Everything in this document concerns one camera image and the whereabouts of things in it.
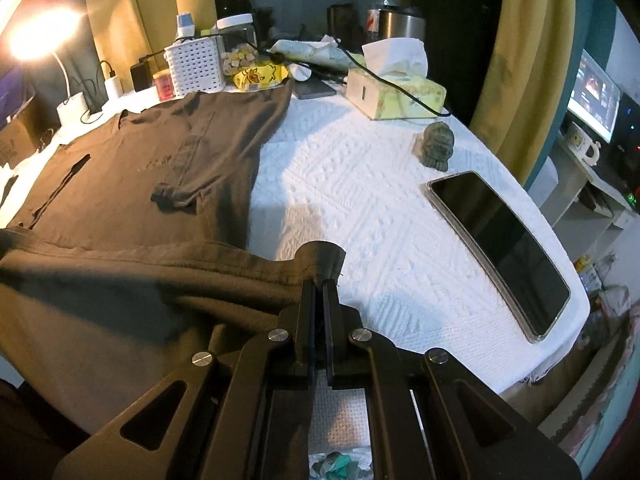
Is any small stone figurine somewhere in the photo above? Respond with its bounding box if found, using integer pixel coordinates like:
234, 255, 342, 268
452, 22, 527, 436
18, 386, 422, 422
412, 122, 456, 170

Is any yellow curtain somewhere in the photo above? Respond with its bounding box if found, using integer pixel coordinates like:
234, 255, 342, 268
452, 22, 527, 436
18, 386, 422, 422
82, 0, 173, 76
467, 0, 576, 186

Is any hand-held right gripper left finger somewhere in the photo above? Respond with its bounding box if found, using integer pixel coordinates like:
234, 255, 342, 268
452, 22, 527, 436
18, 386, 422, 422
52, 280, 321, 480

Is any white side shelf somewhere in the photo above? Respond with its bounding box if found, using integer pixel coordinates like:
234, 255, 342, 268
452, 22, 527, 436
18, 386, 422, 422
530, 135, 640, 271

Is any white textured tablecloth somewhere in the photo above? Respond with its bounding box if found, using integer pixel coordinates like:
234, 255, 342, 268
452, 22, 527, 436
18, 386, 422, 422
0, 87, 588, 456

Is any black charger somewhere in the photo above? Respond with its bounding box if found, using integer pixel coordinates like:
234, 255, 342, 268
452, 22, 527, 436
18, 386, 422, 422
131, 62, 153, 92

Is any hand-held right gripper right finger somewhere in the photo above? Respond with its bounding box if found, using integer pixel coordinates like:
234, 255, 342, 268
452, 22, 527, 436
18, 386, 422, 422
323, 280, 583, 480

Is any yellow snack packet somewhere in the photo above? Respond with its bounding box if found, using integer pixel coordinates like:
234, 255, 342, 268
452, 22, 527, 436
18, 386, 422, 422
234, 60, 291, 92

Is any long black cable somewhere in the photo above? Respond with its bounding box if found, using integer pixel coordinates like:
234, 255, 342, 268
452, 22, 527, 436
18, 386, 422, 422
137, 30, 453, 121

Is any brown printed t-shirt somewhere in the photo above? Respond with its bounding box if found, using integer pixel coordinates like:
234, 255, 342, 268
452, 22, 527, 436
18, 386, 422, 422
0, 76, 347, 436

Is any white garment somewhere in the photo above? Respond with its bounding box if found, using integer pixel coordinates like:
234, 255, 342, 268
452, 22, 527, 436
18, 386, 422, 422
0, 160, 21, 211

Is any dark smartphone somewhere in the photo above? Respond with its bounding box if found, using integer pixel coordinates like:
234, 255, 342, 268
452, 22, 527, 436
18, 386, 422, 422
292, 80, 337, 100

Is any clear jar with white lid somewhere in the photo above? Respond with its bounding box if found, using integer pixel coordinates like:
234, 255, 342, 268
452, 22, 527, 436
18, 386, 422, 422
216, 14, 258, 76

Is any computer monitor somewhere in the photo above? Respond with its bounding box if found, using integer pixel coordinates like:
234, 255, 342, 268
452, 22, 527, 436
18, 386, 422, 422
567, 49, 622, 143

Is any black lamp cable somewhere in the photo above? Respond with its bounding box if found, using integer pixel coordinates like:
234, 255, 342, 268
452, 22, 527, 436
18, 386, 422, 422
70, 60, 117, 123

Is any cardboard box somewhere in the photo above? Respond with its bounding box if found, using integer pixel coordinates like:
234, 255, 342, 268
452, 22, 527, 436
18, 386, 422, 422
0, 115, 40, 171

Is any white perforated basket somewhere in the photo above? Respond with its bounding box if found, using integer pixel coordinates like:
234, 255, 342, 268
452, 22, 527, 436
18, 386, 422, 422
165, 35, 227, 98

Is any crumpled plastic bag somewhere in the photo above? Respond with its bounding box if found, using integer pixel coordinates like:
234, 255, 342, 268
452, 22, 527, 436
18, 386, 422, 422
270, 37, 366, 73

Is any clear plastic bottle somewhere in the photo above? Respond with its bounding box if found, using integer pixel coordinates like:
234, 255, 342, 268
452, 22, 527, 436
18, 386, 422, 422
367, 0, 396, 43

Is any black computer case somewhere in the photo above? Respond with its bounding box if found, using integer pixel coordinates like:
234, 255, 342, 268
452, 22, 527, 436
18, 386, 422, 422
610, 92, 640, 196

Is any steel tumbler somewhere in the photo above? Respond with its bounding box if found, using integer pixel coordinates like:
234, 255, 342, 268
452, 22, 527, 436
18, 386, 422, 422
377, 6, 427, 43

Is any smartphone in clear case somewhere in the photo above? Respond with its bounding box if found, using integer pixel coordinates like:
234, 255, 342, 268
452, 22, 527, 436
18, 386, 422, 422
426, 171, 572, 343

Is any red tin can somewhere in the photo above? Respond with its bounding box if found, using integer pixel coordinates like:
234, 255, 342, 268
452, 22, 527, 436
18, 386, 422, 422
152, 71, 175, 101

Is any white mug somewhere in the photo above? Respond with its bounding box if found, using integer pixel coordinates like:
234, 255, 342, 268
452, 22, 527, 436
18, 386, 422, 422
565, 122, 601, 166

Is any white desk lamp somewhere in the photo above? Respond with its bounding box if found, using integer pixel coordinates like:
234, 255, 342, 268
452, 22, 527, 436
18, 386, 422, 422
7, 5, 93, 128

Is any tissue box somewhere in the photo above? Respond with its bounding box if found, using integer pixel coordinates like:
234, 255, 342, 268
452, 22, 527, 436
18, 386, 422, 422
346, 37, 447, 121

